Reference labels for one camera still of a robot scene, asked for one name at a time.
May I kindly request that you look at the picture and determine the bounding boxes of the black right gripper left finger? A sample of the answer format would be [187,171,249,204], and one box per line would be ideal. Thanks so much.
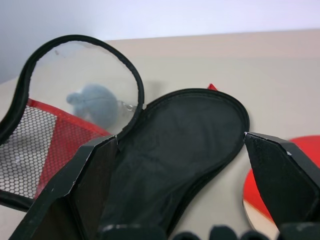
[14,134,119,240]

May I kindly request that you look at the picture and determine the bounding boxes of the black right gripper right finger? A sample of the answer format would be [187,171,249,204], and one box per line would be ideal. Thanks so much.
[242,131,320,227]

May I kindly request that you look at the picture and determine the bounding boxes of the red table tennis paddle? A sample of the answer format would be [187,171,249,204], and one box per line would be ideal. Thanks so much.
[241,134,320,230]

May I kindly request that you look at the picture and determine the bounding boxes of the black paddle case, clear lid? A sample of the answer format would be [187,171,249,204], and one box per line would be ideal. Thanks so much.
[0,34,251,240]

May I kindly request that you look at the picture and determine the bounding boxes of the grey rounded object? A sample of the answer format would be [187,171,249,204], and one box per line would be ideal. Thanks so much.
[66,83,119,126]

